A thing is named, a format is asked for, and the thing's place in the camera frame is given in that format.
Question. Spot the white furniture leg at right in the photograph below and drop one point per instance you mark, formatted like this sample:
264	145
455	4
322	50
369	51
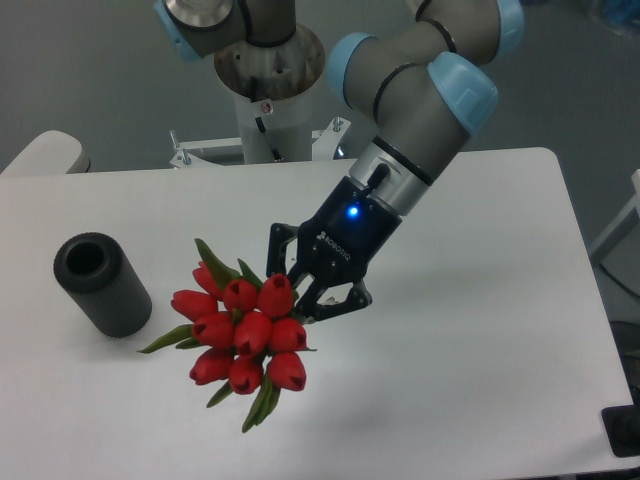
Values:
620	226

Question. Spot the black device at table corner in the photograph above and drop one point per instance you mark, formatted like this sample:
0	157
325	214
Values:
622	428

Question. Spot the red tulip bouquet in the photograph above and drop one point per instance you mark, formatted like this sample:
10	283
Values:
246	326

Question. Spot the dark grey ribbed vase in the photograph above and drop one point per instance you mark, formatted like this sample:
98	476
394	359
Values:
96	273

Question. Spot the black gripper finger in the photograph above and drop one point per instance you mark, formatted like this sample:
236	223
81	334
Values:
357	298
280	236

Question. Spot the white pedestal base frame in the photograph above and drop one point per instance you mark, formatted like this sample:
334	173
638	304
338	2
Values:
326	145

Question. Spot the white rounded chair part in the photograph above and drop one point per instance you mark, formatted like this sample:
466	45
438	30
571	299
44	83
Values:
51	153

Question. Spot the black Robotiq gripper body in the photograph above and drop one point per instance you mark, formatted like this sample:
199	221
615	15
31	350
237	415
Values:
336	245

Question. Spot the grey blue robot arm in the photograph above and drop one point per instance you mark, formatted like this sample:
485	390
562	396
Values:
424	89

